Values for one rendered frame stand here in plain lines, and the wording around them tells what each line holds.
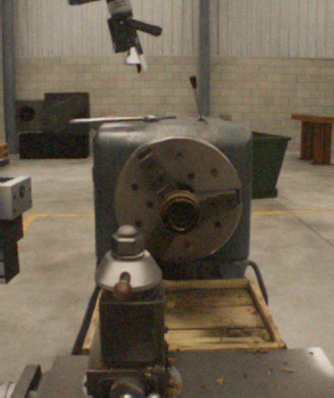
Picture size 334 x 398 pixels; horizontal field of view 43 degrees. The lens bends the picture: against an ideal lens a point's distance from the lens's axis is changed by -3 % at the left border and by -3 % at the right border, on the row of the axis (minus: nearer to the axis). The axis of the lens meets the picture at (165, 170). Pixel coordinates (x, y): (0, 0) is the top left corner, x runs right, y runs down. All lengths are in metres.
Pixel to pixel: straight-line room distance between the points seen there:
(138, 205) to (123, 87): 9.96
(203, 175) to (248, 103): 10.25
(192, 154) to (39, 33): 10.48
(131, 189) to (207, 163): 0.19
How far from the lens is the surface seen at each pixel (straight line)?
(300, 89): 11.69
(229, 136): 1.21
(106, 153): 1.20
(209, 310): 0.96
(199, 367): 0.63
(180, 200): 0.91
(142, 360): 0.54
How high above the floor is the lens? 1.33
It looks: 9 degrees down
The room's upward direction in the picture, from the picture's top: straight up
